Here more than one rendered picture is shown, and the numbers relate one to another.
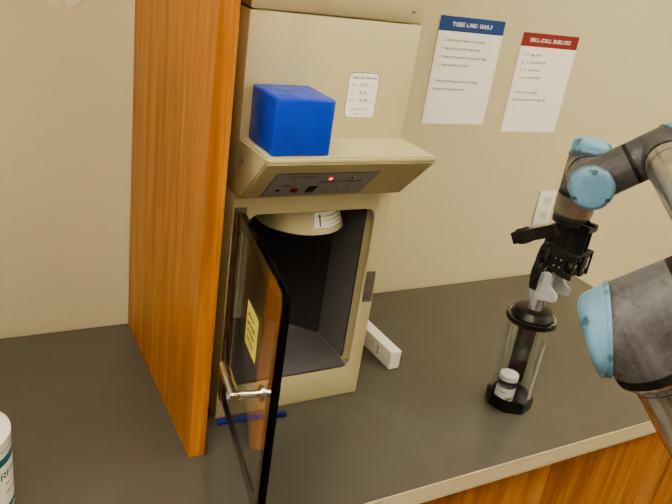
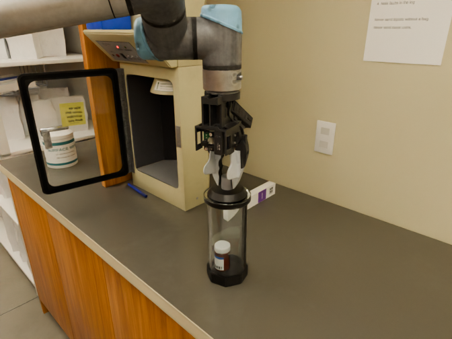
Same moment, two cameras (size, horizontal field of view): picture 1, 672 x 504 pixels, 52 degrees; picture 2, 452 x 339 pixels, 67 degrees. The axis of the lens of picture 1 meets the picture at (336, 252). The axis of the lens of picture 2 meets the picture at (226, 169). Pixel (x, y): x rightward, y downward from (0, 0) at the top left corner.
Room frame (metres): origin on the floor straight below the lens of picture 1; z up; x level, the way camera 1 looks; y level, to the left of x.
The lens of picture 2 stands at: (1.13, -1.11, 1.51)
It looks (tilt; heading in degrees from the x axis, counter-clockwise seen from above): 22 degrees down; 75
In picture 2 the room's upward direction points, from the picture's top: straight up
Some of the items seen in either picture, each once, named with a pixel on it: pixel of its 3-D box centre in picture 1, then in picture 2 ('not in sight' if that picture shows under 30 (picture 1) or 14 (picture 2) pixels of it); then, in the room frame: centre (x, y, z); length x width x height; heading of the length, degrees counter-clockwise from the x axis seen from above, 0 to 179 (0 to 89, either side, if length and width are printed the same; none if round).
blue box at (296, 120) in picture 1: (291, 119); (107, 13); (1.09, 0.10, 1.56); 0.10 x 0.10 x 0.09; 31
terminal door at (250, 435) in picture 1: (248, 358); (80, 130); (0.95, 0.11, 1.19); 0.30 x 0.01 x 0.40; 22
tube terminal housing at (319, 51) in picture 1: (285, 209); (177, 86); (1.29, 0.11, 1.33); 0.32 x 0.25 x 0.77; 121
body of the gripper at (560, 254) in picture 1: (566, 245); (220, 122); (1.30, -0.45, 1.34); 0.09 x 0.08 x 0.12; 46
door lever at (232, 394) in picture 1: (239, 380); not in sight; (0.87, 0.11, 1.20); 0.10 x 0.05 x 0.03; 22
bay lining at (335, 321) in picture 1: (278, 269); (179, 123); (1.29, 0.11, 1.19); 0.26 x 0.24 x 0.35; 121
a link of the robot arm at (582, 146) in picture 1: (586, 168); (220, 38); (1.30, -0.45, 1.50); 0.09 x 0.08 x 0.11; 168
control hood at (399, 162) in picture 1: (336, 175); (128, 47); (1.14, 0.02, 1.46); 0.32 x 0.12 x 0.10; 121
